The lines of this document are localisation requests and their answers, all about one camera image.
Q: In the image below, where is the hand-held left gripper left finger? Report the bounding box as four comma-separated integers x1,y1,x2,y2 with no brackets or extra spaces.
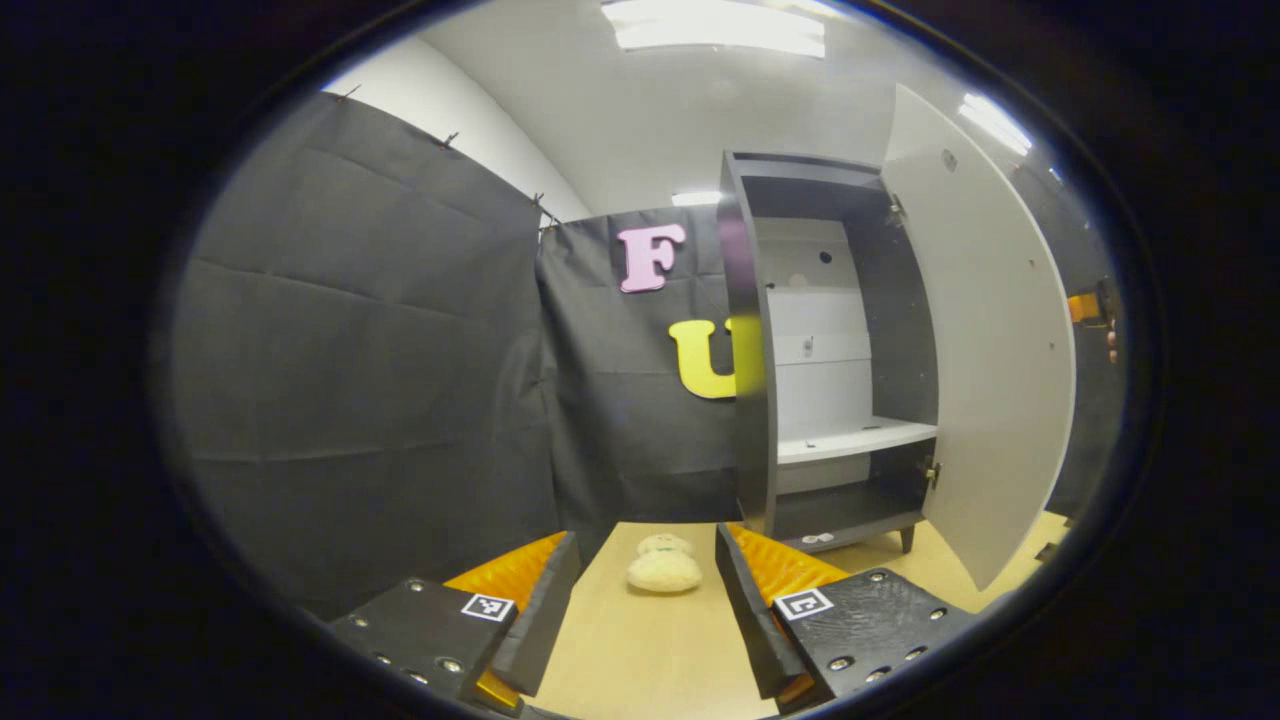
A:
330,532,582,716

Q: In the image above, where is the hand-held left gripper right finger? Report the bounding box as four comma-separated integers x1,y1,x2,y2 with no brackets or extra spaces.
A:
714,522,976,716

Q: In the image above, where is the white cabinet door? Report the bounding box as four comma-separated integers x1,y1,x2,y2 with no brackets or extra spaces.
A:
880,83,1078,591

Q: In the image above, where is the grey white cabinet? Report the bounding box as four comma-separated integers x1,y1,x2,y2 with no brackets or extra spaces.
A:
718,150,943,554

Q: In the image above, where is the cream plush toy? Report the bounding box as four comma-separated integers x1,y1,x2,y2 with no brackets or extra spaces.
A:
626,533,704,594

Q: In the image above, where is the side ceiling light panel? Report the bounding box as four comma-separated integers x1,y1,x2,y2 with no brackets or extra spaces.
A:
958,92,1033,156

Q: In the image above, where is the black backdrop cloth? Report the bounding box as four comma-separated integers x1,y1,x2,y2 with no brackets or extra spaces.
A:
165,92,1127,621

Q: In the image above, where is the large ceiling light panel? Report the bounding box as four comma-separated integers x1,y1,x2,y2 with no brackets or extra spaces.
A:
600,0,827,58

